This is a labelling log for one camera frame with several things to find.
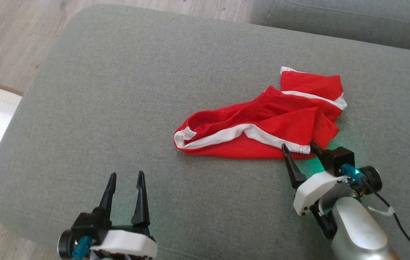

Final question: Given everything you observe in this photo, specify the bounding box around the large grey sofa seat cushion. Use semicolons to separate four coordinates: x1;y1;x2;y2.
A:
0;4;410;260

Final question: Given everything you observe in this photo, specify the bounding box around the small grey sofa cushion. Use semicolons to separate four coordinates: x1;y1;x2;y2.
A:
250;0;410;55

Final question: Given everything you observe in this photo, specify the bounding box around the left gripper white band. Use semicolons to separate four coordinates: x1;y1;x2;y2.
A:
98;171;157;260

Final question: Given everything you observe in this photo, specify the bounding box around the red mesh shorts white trim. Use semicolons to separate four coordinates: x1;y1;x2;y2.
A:
173;66;347;160

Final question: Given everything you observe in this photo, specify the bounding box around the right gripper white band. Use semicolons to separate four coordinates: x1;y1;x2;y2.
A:
282;141;348;239

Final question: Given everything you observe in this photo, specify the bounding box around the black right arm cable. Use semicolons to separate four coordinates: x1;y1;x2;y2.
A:
341;164;410;260

